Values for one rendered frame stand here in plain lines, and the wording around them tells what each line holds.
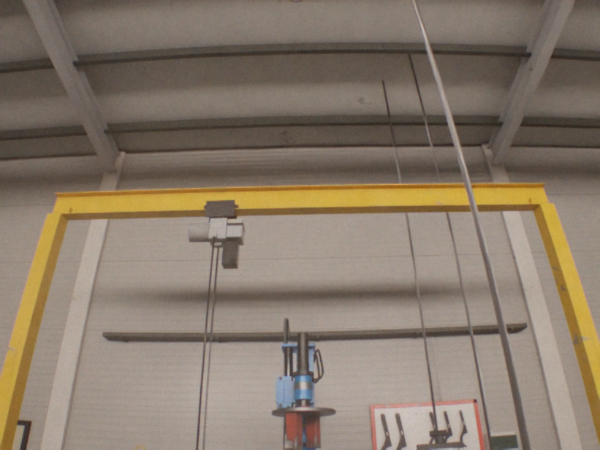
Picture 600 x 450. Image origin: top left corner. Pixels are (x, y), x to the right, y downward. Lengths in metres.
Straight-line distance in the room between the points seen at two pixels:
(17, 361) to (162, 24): 4.82
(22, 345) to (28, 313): 0.30
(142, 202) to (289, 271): 2.80
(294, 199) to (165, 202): 1.35
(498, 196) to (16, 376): 4.96
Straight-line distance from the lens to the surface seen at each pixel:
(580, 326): 4.44
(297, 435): 3.80
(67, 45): 7.34
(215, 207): 4.31
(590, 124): 9.06
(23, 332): 4.50
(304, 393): 3.99
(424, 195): 4.57
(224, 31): 6.75
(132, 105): 7.86
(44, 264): 4.69
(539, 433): 6.78
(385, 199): 4.45
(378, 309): 6.44
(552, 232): 4.76
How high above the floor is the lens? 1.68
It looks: 30 degrees up
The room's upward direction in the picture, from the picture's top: 1 degrees counter-clockwise
